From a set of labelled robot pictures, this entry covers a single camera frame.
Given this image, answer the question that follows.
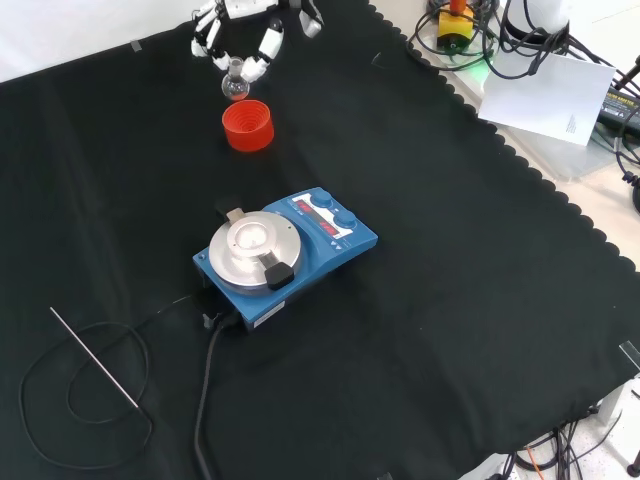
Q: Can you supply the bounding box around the thin black probe cable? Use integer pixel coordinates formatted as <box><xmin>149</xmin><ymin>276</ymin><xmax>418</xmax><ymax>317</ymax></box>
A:
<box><xmin>18</xmin><ymin>294</ymin><xmax>194</xmax><ymax>471</ymax></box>

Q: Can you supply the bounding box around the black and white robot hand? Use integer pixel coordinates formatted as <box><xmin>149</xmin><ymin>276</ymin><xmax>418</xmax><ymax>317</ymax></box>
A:
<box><xmin>190</xmin><ymin>0</ymin><xmax>325</xmax><ymax>82</ymax></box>

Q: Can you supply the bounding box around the clear round-bottom glass flask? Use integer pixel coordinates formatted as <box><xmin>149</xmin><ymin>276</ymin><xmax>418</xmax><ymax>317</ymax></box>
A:
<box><xmin>221</xmin><ymin>56</ymin><xmax>251</xmax><ymax>102</ymax></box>

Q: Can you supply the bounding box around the thick black power cable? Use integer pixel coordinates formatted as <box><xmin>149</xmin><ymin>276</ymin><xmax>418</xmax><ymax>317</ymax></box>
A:
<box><xmin>193</xmin><ymin>309</ymin><xmax>241</xmax><ymax>480</ymax></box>

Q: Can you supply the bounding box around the black cable bundle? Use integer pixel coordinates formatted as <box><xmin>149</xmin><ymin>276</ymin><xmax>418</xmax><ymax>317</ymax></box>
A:
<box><xmin>405</xmin><ymin>0</ymin><xmax>640</xmax><ymax>81</ymax></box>

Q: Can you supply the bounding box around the black power adapter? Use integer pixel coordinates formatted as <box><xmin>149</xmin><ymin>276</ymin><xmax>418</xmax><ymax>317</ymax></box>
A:
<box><xmin>597</xmin><ymin>85</ymin><xmax>640</xmax><ymax>132</ymax></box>

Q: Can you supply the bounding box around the blue heater with steel plate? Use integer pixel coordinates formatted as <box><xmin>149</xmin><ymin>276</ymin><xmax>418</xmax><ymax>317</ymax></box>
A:
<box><xmin>192</xmin><ymin>186</ymin><xmax>379</xmax><ymax>336</ymax></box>

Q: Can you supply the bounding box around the white paper sheet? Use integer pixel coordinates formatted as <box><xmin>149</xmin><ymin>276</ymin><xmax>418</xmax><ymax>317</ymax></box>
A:
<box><xmin>477</xmin><ymin>51</ymin><xmax>617</xmax><ymax>147</ymax></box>

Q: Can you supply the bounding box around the thin steel temperature probe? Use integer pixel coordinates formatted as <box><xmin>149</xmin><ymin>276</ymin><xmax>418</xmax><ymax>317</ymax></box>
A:
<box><xmin>49</xmin><ymin>306</ymin><xmax>142</xmax><ymax>409</ymax></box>

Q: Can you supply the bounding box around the yellow emergency stop button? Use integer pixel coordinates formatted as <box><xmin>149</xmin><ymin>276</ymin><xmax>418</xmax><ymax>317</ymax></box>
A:
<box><xmin>437</xmin><ymin>0</ymin><xmax>475</xmax><ymax>54</ymax></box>

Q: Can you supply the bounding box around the orange cable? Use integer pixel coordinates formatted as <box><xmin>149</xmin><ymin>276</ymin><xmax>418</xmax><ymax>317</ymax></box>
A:
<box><xmin>519</xmin><ymin>446</ymin><xmax>547</xmax><ymax>480</ymax></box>

